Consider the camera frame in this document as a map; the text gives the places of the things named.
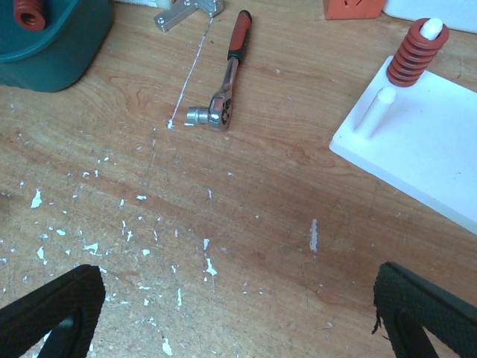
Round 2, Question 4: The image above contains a white lidded toolbox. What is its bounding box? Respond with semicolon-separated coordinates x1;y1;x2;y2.
383;0;477;34

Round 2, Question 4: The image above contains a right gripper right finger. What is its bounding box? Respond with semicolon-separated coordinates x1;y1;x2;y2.
373;262;476;357

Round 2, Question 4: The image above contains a small metal bracket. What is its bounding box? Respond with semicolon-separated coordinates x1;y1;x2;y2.
154;0;224;32

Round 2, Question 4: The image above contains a white peg fixture board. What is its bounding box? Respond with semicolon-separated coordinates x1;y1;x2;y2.
329;56;476;232

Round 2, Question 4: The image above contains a teal plastic tray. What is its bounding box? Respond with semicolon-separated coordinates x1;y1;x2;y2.
1;1;113;92

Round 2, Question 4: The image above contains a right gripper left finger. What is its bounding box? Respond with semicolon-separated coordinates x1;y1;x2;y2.
1;264;105;357

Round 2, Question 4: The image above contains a small red box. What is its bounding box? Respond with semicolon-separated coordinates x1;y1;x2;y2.
322;0;386;20

